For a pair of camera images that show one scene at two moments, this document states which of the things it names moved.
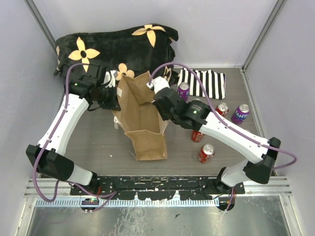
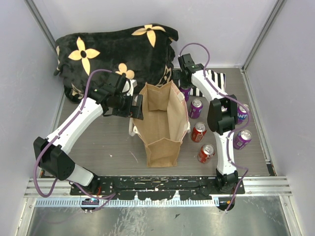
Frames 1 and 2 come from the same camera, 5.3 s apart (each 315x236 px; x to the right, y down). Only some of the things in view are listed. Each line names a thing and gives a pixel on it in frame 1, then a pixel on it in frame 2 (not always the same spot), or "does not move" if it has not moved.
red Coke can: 206,153 does not move
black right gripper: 163,117 -> 177,74
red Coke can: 197,136 does not move
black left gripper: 113,104 -> 134,111
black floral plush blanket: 130,50 does not move
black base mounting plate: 153,188 does not move
